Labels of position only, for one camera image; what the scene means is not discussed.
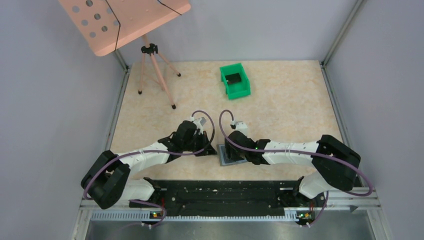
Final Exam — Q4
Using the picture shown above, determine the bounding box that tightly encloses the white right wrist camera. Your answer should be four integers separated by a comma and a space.
230, 120, 249, 136

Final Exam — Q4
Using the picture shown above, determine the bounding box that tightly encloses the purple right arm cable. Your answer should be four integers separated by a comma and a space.
218, 109, 375, 198

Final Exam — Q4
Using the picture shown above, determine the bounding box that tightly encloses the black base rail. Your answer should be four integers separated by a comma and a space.
148, 180, 325, 217

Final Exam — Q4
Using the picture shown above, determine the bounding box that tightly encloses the green plastic bin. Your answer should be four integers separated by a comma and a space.
219, 63, 251, 100

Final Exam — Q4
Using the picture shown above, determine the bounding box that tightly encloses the grey card holder wallet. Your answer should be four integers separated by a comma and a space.
217, 144, 248, 167

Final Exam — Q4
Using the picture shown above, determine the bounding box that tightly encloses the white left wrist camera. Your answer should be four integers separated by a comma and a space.
189, 116, 207, 131

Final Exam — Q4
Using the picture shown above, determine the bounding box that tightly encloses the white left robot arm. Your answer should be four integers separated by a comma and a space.
80, 117, 217, 209

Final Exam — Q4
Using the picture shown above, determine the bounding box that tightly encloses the black card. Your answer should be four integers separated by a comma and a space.
225, 73, 242, 85

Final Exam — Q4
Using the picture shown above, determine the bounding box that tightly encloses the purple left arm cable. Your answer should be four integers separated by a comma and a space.
82, 110, 216, 201

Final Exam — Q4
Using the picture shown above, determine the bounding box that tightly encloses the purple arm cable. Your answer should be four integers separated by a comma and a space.
82, 110, 216, 201
218, 109, 375, 198

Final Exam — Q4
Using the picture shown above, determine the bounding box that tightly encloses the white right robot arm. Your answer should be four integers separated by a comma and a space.
225, 130, 361, 206

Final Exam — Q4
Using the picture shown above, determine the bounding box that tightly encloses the pink music stand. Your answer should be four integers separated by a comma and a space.
59, 0, 191, 109

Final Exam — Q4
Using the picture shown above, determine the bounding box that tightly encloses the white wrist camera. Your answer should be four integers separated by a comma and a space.
189, 116, 207, 131
230, 120, 249, 136

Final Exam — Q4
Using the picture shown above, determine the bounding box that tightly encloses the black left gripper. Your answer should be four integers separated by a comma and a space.
182, 130, 217, 157

